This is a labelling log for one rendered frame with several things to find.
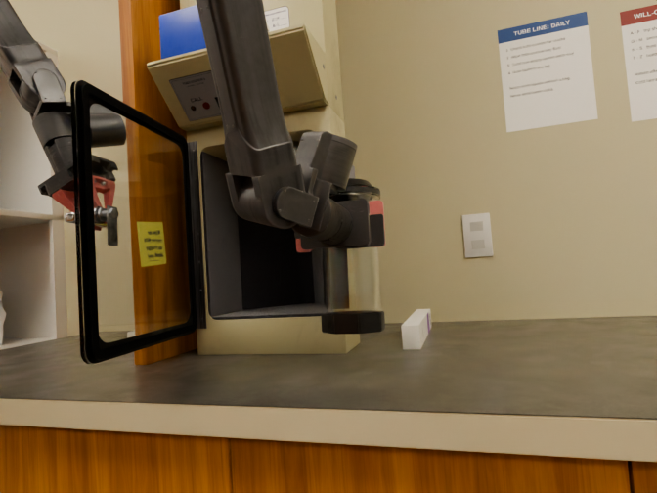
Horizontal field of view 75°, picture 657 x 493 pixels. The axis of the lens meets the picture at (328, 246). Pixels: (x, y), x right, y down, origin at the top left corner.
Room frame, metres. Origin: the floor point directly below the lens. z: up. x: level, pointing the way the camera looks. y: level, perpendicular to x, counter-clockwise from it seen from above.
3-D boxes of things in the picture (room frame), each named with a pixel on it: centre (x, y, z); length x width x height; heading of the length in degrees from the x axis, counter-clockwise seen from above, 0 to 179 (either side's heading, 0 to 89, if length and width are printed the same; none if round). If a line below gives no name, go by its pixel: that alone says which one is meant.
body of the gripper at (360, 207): (0.59, 0.00, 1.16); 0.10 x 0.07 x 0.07; 73
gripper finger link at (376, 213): (0.65, -0.06, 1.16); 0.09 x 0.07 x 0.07; 163
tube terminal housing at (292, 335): (0.97, 0.10, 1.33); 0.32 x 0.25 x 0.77; 73
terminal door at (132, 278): (0.73, 0.31, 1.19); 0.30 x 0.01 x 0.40; 169
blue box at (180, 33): (0.82, 0.23, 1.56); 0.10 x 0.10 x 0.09; 73
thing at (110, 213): (0.62, 0.32, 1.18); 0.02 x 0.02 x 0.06; 79
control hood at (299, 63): (0.79, 0.15, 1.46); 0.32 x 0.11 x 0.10; 73
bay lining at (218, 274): (0.97, 0.10, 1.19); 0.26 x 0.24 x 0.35; 73
